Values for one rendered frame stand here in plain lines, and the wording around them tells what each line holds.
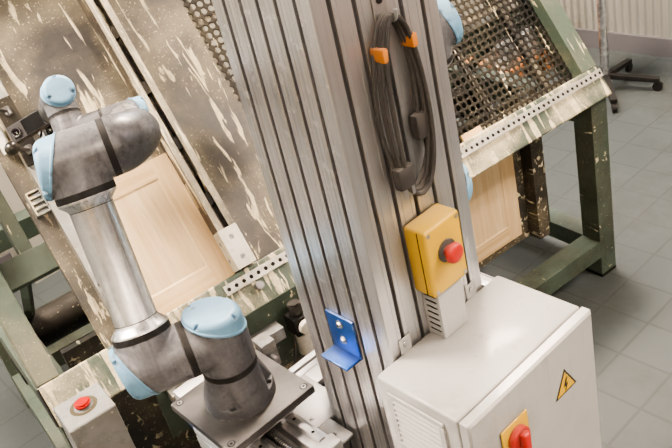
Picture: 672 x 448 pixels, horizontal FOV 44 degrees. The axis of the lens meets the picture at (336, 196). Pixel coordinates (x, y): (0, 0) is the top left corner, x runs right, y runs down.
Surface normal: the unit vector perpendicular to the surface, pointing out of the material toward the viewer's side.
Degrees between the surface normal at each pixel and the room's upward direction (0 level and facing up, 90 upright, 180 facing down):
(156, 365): 68
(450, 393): 0
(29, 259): 56
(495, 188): 90
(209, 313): 8
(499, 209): 90
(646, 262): 0
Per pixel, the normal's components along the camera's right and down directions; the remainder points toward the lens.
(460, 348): -0.21, -0.85
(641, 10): -0.72, 0.47
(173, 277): 0.37, -0.23
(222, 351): 0.36, 0.40
